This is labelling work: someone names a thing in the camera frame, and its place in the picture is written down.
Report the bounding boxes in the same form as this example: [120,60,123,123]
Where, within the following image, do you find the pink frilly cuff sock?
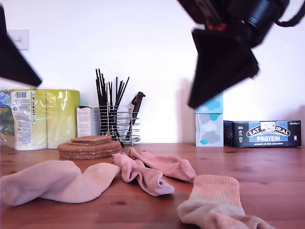
[112,152,176,197]
[128,146,197,181]

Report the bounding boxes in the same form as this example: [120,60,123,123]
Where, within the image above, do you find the cream ribbed sock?
[0,160,122,207]
[177,175,275,229]

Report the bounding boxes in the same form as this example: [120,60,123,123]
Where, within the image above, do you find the green kitchen roll pack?
[0,88,81,151]

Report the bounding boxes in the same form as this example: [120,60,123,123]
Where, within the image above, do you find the dark protein bar box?
[223,120,302,148]

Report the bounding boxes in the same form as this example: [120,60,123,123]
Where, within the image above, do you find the thin black stick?
[115,76,119,134]
[116,80,124,108]
[117,76,131,108]
[95,69,105,134]
[108,82,112,134]
[98,68,107,134]

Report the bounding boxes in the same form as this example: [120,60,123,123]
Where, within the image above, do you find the small white carton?
[76,106,101,138]

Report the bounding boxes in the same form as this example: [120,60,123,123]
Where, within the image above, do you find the round cork trivet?
[58,149,122,157]
[59,154,120,161]
[58,141,122,153]

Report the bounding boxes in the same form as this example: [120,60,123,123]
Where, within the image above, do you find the square cork coaster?
[71,135,112,144]
[69,140,112,146]

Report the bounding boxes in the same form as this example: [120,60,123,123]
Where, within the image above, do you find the small black brown pen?
[116,132,125,148]

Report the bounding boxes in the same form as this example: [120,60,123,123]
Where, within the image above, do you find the white light switch plate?
[8,29,30,51]

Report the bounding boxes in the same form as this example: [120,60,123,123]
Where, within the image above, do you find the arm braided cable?
[274,0,305,27]

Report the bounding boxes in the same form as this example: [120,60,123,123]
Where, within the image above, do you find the black handled knife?
[125,92,146,140]

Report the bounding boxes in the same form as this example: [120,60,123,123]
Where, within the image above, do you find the chrome wire utensil holder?
[99,102,142,146]

